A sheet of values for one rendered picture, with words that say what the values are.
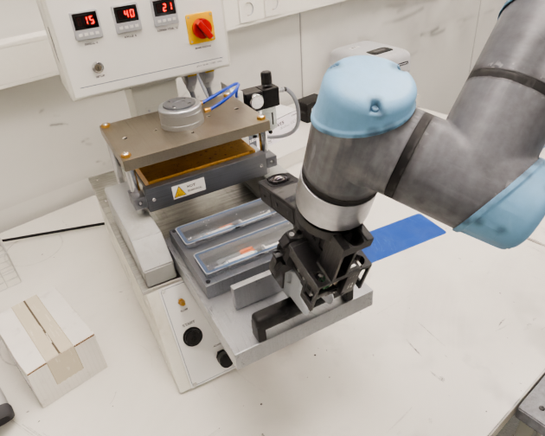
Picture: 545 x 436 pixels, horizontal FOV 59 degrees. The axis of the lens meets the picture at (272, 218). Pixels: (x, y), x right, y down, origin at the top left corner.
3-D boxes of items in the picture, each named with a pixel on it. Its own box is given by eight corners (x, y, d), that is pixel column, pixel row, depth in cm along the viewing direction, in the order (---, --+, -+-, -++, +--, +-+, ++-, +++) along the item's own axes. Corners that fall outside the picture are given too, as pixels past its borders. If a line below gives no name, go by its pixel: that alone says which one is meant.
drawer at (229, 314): (167, 256, 85) (157, 220, 80) (275, 216, 93) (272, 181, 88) (238, 375, 63) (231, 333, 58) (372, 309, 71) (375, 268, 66)
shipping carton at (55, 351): (7, 349, 94) (-11, 316, 88) (72, 315, 100) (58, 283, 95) (37, 412, 81) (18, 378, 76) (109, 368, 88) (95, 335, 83)
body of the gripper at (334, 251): (306, 315, 54) (326, 256, 44) (270, 257, 58) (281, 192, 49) (362, 290, 57) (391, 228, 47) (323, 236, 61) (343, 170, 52)
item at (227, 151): (128, 164, 96) (116, 119, 91) (227, 136, 104) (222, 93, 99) (153, 202, 83) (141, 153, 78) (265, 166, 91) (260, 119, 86)
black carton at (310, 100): (296, 118, 166) (295, 99, 162) (314, 112, 170) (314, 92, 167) (307, 124, 162) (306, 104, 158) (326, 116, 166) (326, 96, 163)
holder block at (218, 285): (171, 242, 82) (168, 229, 80) (273, 205, 89) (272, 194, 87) (208, 299, 69) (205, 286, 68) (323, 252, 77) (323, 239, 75)
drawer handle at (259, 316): (252, 334, 63) (249, 312, 61) (345, 291, 69) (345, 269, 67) (259, 343, 62) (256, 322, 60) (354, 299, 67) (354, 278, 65)
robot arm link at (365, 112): (410, 128, 33) (302, 81, 35) (369, 225, 42) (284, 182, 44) (444, 73, 37) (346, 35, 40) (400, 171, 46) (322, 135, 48)
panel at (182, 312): (191, 388, 82) (157, 289, 79) (335, 319, 93) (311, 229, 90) (194, 394, 81) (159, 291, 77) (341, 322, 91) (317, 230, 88)
